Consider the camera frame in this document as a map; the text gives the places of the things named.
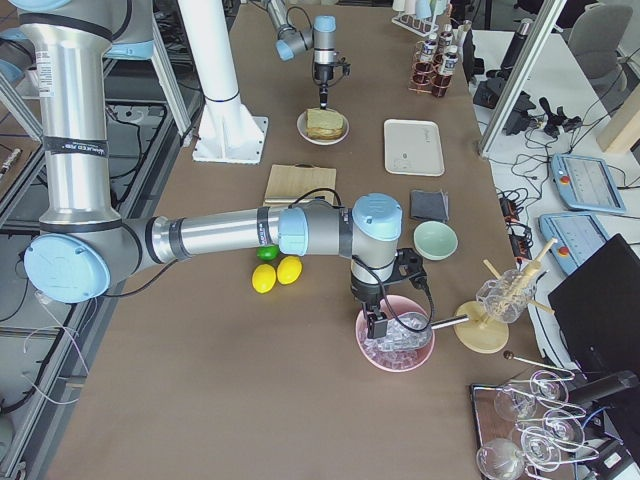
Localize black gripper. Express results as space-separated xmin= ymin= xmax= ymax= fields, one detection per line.
xmin=319 ymin=83 xmax=329 ymax=110
xmin=351 ymin=279 xmax=389 ymax=338

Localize bread slice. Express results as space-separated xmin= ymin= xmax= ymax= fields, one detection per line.
xmin=306 ymin=108 xmax=344 ymax=131
xmin=306 ymin=128 xmax=345 ymax=141

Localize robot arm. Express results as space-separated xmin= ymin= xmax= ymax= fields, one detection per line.
xmin=260 ymin=1 xmax=351 ymax=110
xmin=17 ymin=1 xmax=402 ymax=338

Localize cream rabbit serving tray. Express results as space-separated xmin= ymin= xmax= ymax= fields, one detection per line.
xmin=383 ymin=119 xmax=445 ymax=177

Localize wine glass tray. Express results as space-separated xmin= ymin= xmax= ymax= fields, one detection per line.
xmin=469 ymin=383 xmax=599 ymax=479

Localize white round plate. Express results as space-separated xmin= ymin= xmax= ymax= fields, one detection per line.
xmin=297 ymin=109 xmax=350 ymax=145

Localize steel ice scoop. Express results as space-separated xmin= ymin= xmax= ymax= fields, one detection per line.
xmin=364 ymin=312 xmax=469 ymax=352

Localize pink ice bowl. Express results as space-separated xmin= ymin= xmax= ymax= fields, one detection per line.
xmin=355 ymin=295 xmax=435 ymax=372

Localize wooden cutting board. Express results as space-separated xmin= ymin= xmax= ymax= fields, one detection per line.
xmin=263 ymin=164 xmax=337 ymax=206

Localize mint green bowl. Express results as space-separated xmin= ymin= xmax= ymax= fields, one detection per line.
xmin=413 ymin=221 xmax=458 ymax=261

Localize right tea bottle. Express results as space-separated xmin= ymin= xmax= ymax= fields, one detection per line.
xmin=412 ymin=33 xmax=438 ymax=87

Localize tea bottle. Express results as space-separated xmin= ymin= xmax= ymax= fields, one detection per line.
xmin=437 ymin=24 xmax=453 ymax=53
xmin=412 ymin=33 xmax=438 ymax=87
xmin=431 ymin=45 xmax=459 ymax=98

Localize wooden mug tree stand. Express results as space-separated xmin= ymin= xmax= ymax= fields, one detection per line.
xmin=454 ymin=238 xmax=557 ymax=354

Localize upper whole lemon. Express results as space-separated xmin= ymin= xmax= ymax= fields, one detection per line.
xmin=276 ymin=256 xmax=303 ymax=285

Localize whole lemon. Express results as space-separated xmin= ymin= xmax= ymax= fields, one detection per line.
xmin=251 ymin=263 xmax=277 ymax=294
xmin=276 ymin=256 xmax=303 ymax=285

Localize front tea bottle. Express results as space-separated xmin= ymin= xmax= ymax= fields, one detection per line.
xmin=431 ymin=45 xmax=459 ymax=98

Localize white cup rack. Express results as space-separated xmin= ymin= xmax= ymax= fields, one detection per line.
xmin=391 ymin=0 xmax=451 ymax=38

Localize lower whole lemon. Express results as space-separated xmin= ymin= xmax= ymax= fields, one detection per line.
xmin=251 ymin=263 xmax=277 ymax=294

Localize glass pitcher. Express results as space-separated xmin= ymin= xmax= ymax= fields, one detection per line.
xmin=476 ymin=269 xmax=536 ymax=324

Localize green lime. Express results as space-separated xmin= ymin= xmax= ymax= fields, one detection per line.
xmin=256 ymin=245 xmax=280 ymax=262

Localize grey folded cloth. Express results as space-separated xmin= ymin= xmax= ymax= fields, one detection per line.
xmin=410 ymin=189 xmax=449 ymax=223

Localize left tea bottle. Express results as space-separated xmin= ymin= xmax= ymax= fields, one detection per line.
xmin=437 ymin=24 xmax=453 ymax=53

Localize white support column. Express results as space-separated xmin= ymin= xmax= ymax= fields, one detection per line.
xmin=179 ymin=0 xmax=241 ymax=122

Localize near blue teach pendant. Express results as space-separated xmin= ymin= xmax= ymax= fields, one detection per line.
xmin=538 ymin=212 xmax=610 ymax=275

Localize blue teach pendant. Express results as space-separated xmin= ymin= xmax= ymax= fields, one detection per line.
xmin=550 ymin=154 xmax=626 ymax=214
xmin=538 ymin=212 xmax=610 ymax=275

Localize black laptop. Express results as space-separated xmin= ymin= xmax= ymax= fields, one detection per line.
xmin=549 ymin=234 xmax=639 ymax=375

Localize far blue teach pendant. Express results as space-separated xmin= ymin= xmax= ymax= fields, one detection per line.
xmin=550 ymin=154 xmax=626 ymax=214

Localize grey office chair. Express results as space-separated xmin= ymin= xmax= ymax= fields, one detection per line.
xmin=568 ymin=3 xmax=633 ymax=91

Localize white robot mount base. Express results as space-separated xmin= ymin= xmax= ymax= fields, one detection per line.
xmin=193 ymin=97 xmax=269 ymax=165

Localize copper wire bottle rack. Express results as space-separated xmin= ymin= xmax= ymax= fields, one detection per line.
xmin=409 ymin=52 xmax=442 ymax=95

